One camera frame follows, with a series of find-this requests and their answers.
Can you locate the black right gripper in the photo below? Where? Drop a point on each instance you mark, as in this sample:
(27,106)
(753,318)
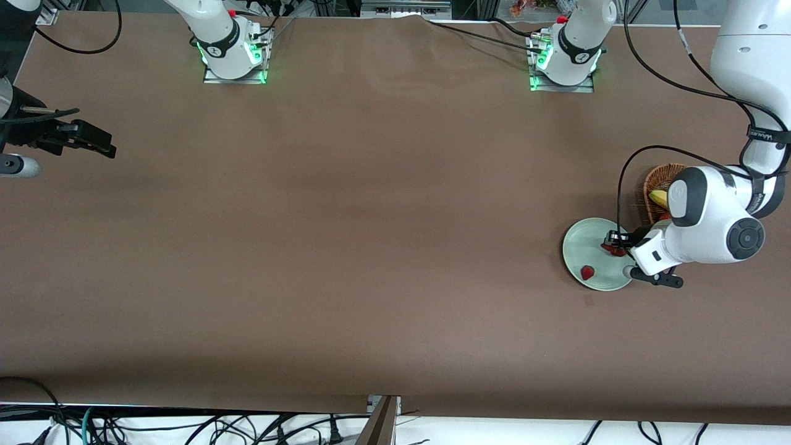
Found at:
(43,135)

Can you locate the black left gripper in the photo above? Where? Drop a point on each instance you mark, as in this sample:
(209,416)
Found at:
(634,237)

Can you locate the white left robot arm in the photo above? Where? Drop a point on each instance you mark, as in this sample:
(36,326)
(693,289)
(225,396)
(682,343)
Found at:
(704,216)

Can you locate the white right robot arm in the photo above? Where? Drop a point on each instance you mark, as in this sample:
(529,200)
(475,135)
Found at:
(213,25)

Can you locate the pale green plate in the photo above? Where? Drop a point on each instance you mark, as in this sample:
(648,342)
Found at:
(587,241)

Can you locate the yellow banana bunch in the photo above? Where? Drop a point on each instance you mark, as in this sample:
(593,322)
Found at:
(659,198)

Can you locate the brown wicker basket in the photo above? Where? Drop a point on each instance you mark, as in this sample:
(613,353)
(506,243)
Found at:
(655,179)

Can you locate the table cover sheet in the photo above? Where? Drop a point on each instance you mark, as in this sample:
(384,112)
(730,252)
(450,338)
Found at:
(309,247)

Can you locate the grey power strip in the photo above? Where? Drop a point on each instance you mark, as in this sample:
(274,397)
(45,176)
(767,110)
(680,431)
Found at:
(401,7)

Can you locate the aluminium frame profile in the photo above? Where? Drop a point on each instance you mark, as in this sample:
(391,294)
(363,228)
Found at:
(46,12)

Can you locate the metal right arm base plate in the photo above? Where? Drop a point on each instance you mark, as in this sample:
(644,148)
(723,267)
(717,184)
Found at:
(216,78)

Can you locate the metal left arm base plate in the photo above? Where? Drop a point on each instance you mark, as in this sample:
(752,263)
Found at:
(537,86)

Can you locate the brown wooden post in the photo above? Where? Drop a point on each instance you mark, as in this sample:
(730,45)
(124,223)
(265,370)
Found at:
(378,426)

